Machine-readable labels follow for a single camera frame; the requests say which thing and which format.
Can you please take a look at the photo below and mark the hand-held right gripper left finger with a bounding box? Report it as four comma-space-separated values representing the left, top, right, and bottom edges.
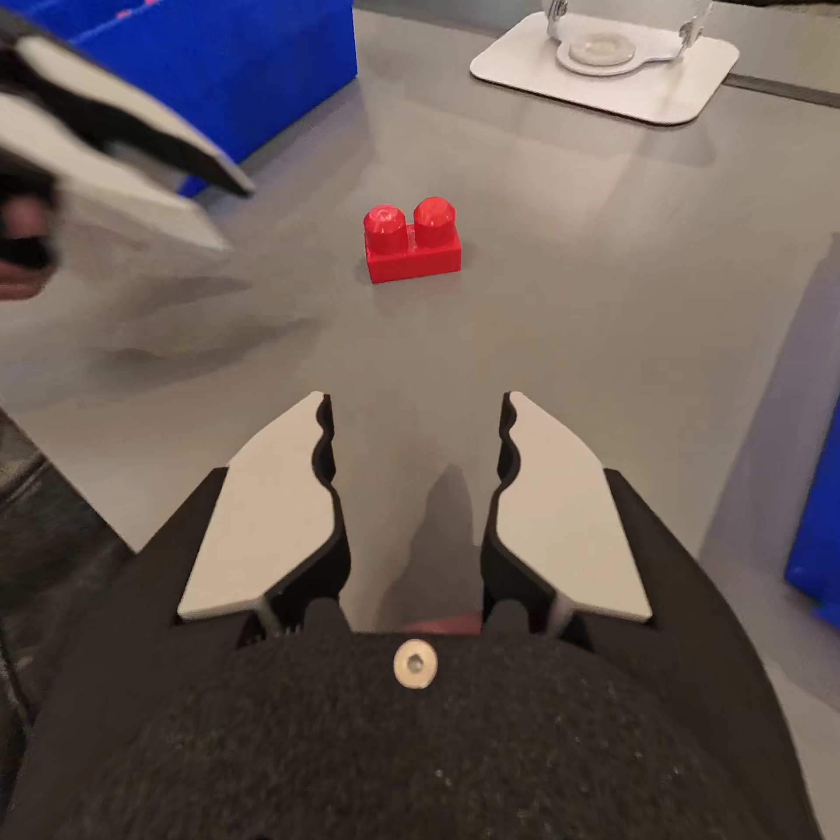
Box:
177, 392, 352, 634

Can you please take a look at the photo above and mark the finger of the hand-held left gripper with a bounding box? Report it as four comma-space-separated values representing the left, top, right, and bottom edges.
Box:
14, 34, 257, 199
0, 92, 234, 256

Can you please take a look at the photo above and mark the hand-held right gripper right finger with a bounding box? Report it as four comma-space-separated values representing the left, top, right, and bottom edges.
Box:
481, 391, 653, 641

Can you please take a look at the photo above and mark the blue plastic storage bin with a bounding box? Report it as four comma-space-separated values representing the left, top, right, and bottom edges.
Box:
0, 0, 358, 198
784, 394, 840, 627

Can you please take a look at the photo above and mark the red toy block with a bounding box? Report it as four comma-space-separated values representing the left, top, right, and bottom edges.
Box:
363, 196, 462, 284

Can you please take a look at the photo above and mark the grey desk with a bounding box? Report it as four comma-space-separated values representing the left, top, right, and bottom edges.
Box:
0, 0, 840, 815

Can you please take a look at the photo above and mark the person's left hand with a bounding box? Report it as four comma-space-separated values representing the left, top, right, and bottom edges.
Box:
0, 196, 56, 301

